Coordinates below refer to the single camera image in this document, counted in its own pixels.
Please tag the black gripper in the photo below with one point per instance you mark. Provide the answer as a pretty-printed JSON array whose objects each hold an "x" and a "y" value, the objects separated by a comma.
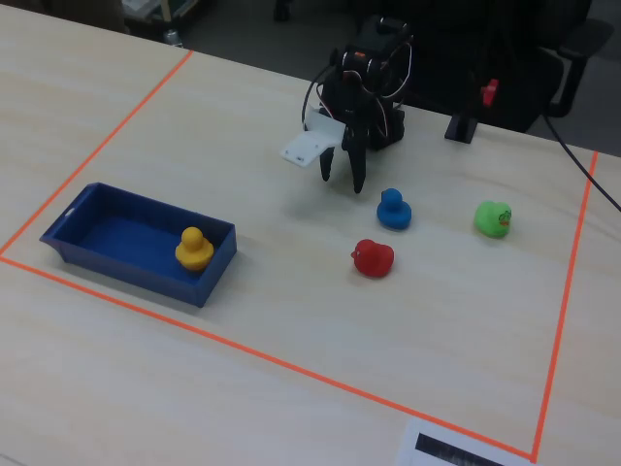
[{"x": 352, "y": 137}]

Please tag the yellow rubber duck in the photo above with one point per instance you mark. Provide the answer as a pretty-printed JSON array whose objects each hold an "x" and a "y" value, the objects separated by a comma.
[{"x": 194, "y": 252}]

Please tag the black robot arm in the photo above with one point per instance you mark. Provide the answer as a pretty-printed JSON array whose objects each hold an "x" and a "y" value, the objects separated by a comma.
[{"x": 385, "y": 128}]

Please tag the blue rubber duck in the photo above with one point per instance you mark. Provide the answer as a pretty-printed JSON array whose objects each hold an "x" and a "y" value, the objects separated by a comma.
[{"x": 394, "y": 211}]

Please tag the red rubber duck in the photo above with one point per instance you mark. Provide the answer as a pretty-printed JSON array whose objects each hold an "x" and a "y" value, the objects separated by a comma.
[{"x": 373, "y": 259}]

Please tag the green rubber duck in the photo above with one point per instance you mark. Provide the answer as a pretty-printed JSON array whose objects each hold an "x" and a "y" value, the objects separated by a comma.
[{"x": 491, "y": 221}]

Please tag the blue plastic box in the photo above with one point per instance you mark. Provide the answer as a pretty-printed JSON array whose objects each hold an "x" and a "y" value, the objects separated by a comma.
[{"x": 131, "y": 238}]

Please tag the black office chair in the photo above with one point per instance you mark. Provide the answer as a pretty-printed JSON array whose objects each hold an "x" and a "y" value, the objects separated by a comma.
[{"x": 529, "y": 73}]

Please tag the background shelf cart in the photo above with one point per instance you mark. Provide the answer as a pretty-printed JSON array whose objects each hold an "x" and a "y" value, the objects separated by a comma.
[{"x": 155, "y": 14}]

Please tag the orange tape border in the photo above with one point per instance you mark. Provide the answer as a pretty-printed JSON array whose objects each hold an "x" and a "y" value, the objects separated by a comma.
[{"x": 565, "y": 301}]

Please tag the white paper with black bar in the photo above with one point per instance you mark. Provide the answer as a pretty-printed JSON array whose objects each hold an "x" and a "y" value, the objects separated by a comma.
[{"x": 412, "y": 451}]

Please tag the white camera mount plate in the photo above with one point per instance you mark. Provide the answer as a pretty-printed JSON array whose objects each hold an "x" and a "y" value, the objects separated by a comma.
[{"x": 310, "y": 143}]

